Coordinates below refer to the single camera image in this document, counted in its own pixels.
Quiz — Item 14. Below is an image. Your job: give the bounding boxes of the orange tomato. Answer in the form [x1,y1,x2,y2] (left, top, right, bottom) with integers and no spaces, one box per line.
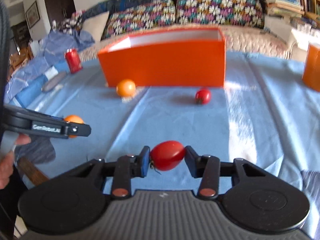
[116,79,136,97]
[64,115,85,138]

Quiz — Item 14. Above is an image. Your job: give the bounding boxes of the floral cushion right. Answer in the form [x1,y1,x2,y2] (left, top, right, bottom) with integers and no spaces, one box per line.
[176,0,264,29]

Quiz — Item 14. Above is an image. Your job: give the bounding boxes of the sofa with quilted cover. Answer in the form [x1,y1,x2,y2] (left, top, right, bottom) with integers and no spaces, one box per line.
[82,0,289,59]

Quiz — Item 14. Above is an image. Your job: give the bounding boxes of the framed wall picture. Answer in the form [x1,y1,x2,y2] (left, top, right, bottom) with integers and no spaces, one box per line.
[25,1,40,29]

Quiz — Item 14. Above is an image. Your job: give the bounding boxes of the blue crumpled cloth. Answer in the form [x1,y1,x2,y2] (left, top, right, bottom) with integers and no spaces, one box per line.
[4,31,94,103]

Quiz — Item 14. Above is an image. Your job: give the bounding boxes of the stack of books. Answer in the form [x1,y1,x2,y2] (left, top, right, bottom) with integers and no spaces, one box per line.
[265,0,304,17]

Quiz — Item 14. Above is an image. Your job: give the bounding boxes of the floral cushion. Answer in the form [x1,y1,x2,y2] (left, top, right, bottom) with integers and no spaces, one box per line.
[101,0,176,40]
[176,0,264,29]

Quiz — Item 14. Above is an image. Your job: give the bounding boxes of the grey flat oblong object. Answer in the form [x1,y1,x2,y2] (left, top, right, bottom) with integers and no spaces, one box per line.
[41,71,67,92]

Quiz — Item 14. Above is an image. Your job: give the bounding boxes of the red soda can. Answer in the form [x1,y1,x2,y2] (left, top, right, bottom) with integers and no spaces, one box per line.
[65,48,82,74]

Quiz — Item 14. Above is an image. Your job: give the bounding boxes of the person's left hand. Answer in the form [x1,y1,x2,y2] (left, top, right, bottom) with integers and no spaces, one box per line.
[0,134,31,190]

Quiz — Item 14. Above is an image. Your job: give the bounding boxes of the large orange cardboard box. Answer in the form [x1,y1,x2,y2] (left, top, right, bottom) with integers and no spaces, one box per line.
[97,27,226,88]

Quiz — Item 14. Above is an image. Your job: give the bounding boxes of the red plum tomato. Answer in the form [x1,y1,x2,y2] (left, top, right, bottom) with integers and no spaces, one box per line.
[150,140,185,171]

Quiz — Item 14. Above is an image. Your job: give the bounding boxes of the orange container at right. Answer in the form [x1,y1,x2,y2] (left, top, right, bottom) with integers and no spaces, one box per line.
[302,43,320,92]

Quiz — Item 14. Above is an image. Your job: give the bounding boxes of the white pillow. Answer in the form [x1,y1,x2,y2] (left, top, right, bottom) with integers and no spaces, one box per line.
[81,11,109,43]

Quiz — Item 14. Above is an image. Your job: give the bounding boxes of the small red round tomato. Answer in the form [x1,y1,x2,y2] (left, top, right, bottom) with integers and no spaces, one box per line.
[195,88,212,105]

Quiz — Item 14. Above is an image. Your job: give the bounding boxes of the light blue tablecloth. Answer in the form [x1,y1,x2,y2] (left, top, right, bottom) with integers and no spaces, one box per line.
[4,51,320,238]

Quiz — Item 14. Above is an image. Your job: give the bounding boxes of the floral cushion left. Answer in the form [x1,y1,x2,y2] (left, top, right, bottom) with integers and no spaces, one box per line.
[101,0,176,40]

